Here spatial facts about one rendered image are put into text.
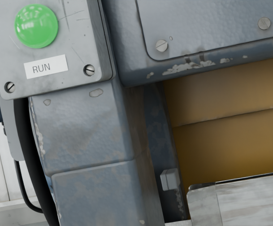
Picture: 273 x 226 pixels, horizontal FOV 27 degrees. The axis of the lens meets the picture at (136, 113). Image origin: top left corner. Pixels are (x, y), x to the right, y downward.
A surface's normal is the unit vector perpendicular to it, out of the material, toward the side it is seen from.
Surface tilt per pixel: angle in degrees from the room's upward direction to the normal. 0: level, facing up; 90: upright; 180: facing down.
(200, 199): 90
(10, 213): 90
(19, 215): 90
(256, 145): 90
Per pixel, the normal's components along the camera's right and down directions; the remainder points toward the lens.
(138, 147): 0.96, -0.19
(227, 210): -0.18, 0.09
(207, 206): 0.07, 0.04
